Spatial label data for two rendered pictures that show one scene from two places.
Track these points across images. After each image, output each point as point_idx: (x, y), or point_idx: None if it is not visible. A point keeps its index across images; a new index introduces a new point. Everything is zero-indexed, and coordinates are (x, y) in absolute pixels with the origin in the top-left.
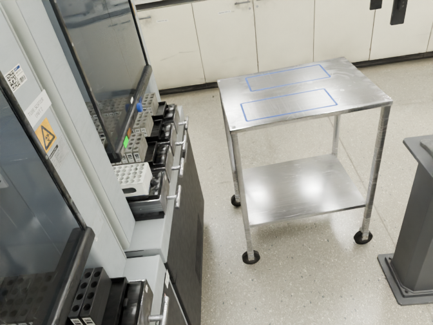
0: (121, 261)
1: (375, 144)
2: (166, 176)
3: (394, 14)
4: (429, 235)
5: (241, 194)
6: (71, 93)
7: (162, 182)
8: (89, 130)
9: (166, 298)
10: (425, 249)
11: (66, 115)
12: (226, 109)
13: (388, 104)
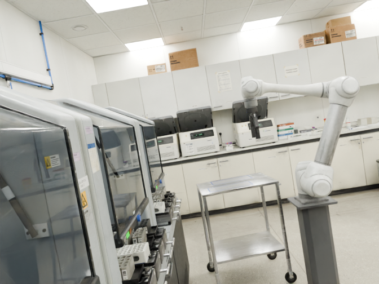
0: None
1: (278, 207)
2: (171, 211)
3: (256, 134)
4: (311, 247)
5: (210, 236)
6: (144, 158)
7: (170, 211)
8: (146, 173)
9: (173, 238)
10: (313, 258)
11: (142, 162)
12: (200, 190)
13: (277, 182)
